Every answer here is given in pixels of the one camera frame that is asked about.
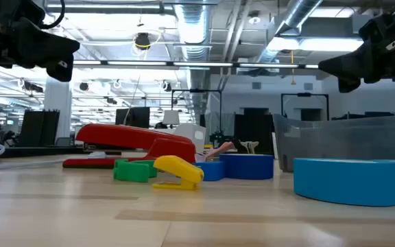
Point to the white lampshade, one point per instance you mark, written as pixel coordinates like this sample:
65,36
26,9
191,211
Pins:
171,117

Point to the black partition panel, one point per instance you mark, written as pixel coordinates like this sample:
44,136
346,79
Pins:
39,127

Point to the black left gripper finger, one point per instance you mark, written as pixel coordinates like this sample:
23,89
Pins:
46,49
62,72

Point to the silver ventilation duct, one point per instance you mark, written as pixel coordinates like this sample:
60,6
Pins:
192,27
297,13

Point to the black aluminium table frame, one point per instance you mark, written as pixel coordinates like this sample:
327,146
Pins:
39,152

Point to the dark blue tape roll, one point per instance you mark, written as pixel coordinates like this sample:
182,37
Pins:
249,167

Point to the red stapler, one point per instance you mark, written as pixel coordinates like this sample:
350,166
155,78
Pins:
132,135

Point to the long ceiling light strip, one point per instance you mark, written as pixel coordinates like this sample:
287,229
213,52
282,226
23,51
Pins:
201,64

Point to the black stand frame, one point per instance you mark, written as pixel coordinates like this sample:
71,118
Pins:
303,94
197,90

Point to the yellow staple remover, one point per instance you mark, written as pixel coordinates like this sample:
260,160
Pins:
180,168

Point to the pink staple remover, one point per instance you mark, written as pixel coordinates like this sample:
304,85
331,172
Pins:
221,148

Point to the white plastic bin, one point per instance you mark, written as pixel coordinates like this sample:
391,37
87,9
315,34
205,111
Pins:
194,132

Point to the white building column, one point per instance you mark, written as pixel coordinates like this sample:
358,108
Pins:
57,109

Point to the pale translucent staple remover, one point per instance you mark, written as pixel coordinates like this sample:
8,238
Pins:
202,158

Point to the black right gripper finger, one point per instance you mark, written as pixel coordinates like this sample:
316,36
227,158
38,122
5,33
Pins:
347,85
352,65

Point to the black ceiling camera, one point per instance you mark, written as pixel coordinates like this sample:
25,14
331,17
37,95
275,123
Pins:
142,40

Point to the black background monitor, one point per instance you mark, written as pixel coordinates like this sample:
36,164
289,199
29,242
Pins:
132,116

